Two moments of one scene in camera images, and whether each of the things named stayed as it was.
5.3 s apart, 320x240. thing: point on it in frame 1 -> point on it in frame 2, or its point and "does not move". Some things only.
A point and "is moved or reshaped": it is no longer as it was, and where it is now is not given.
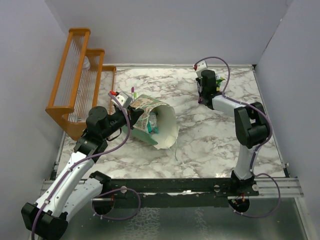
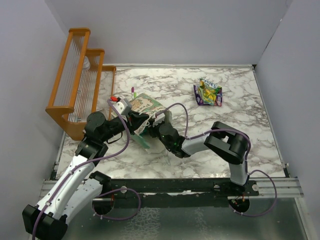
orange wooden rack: (82, 83) does not move
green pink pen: (134, 94) does not move
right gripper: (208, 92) -> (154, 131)
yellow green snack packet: (218, 82) is moved or reshaped
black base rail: (224, 186) does not move
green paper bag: (159, 122) is moved or reshaped
